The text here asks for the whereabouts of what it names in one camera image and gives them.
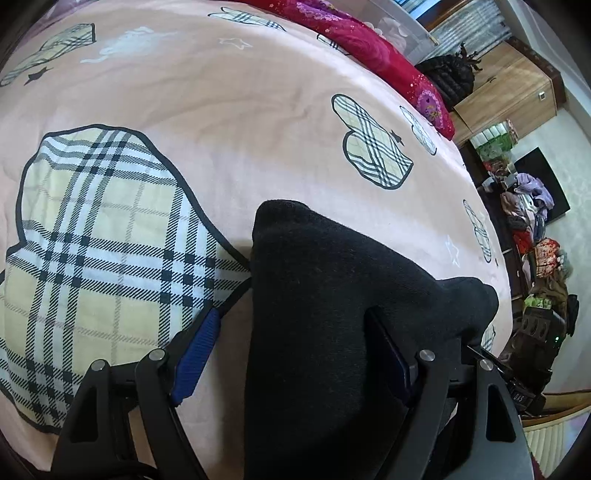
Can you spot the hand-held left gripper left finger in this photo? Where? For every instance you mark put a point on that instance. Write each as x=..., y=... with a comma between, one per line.
x=198, y=355

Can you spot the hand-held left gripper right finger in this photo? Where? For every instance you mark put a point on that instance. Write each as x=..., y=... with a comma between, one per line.
x=431, y=383

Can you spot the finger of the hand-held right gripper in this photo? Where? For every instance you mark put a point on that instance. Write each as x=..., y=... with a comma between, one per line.
x=485, y=360

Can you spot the black pants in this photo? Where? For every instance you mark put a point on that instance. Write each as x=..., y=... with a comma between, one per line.
x=323, y=323

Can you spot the cream ribbed cloth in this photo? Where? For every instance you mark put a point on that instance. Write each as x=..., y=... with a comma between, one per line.
x=549, y=447

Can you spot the dark low cabinet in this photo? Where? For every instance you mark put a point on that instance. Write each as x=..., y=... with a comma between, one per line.
x=503, y=230

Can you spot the pile of clothes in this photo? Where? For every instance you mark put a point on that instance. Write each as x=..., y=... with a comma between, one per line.
x=531, y=217

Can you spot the black television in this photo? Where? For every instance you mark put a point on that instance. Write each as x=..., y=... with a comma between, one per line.
x=549, y=180

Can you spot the stack of green white packs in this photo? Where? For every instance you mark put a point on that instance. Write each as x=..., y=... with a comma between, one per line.
x=496, y=138

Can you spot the pink plaid-heart bed sheet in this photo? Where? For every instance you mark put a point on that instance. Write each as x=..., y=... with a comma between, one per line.
x=240, y=115

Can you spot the wooden wardrobe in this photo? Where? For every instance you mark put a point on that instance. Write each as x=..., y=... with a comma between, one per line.
x=508, y=87

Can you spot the black puffer jacket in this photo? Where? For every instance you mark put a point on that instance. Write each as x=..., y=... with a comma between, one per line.
x=450, y=76

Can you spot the pale curtain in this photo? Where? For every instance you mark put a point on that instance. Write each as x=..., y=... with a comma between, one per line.
x=466, y=21

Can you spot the red floral quilt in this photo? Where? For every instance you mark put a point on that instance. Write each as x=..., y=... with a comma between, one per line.
x=369, y=41

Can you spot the grey mesh bed guard rail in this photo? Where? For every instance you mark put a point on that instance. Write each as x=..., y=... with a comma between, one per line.
x=392, y=23

